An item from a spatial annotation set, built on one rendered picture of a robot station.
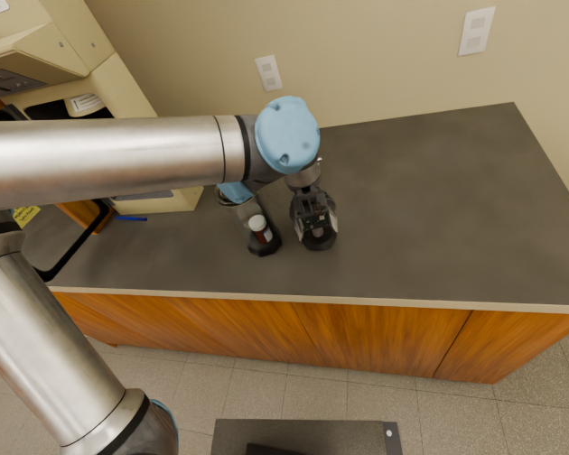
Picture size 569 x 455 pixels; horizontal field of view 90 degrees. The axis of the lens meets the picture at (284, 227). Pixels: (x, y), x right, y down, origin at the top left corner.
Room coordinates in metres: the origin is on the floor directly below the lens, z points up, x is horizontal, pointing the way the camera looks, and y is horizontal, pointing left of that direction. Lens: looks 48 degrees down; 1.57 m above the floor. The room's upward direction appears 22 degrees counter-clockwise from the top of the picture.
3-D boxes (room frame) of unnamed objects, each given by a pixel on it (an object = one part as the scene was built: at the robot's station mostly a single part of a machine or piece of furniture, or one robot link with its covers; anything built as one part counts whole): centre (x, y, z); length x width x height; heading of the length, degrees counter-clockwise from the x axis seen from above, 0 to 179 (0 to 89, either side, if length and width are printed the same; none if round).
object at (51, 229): (0.78, 0.64, 1.19); 0.30 x 0.01 x 0.40; 145
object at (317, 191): (0.44, -0.07, 1.13); 0.09 x 0.08 x 0.12; 169
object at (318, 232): (0.46, -0.08, 0.97); 0.09 x 0.09 x 0.07
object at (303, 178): (0.44, -0.08, 1.21); 0.08 x 0.08 x 0.05
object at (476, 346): (0.84, 0.23, 0.45); 2.05 x 0.67 x 0.90; 64
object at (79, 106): (0.94, 0.35, 1.34); 0.18 x 0.18 x 0.05
